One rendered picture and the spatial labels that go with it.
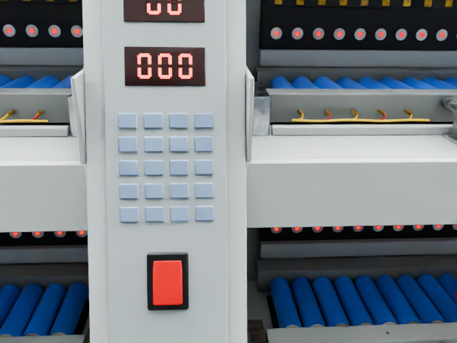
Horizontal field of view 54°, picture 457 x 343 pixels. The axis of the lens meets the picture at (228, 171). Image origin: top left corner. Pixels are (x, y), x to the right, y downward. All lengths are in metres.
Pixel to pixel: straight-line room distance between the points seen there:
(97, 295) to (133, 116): 0.11
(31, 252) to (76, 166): 0.21
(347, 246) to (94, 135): 0.29
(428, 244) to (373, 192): 0.21
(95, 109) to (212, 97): 0.07
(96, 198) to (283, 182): 0.11
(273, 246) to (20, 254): 0.24
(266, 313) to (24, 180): 0.24
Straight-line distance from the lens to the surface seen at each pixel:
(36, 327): 0.41
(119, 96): 0.27
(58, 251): 0.46
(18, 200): 0.29
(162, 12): 0.27
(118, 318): 0.28
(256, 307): 0.43
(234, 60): 0.27
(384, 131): 0.34
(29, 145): 0.32
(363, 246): 0.47
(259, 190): 0.27
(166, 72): 0.26
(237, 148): 0.27
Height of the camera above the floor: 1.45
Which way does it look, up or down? 3 degrees down
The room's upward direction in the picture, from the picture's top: straight up
